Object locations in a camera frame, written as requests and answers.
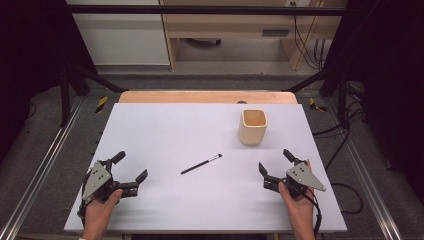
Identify black pen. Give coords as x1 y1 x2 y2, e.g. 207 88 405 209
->
180 153 223 175

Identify aluminium rail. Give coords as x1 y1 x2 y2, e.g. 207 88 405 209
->
0 96 85 240
323 97 404 240

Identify yellow-handled tool left floor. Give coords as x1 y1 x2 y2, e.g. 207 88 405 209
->
95 95 109 114

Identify person's right hand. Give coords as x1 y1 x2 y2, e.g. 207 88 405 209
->
278 159 316 231

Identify person's left hand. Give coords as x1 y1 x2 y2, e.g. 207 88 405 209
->
81 188 124 232

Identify black hanging cables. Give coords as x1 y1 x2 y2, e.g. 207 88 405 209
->
291 1 327 71

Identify black floor cables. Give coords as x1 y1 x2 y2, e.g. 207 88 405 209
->
312 81 367 172

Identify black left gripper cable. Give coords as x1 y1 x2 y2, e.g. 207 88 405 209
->
77 201 87 228

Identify light wooden desk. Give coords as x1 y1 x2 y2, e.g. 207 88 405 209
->
159 0 349 72

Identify black metal stand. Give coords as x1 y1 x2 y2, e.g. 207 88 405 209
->
283 63 350 130
59 63 128 128

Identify beige square cup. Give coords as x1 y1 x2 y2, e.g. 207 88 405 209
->
237 109 269 146

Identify wooden table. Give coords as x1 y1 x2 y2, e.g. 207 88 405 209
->
118 90 299 105

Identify grey label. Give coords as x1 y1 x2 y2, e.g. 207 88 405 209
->
261 29 290 37

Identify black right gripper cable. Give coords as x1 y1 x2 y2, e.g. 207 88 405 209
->
301 190 323 238

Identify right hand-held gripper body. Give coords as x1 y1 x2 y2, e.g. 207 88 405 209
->
262 161 327 200

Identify black horizontal frame bar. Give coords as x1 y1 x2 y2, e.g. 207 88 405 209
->
64 4 348 17

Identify black curtain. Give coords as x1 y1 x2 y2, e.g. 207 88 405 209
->
323 0 424 203
0 0 98 165

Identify black floor cable loop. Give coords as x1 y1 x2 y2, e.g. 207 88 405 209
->
329 182 365 215

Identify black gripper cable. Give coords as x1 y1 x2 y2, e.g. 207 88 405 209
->
77 201 87 228
301 190 323 238

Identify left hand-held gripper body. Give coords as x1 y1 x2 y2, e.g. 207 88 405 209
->
81 159 140 205

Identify white cabinet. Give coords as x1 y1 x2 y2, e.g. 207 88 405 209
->
65 0 171 67

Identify white table cover board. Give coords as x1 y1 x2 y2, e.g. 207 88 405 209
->
63 102 348 234

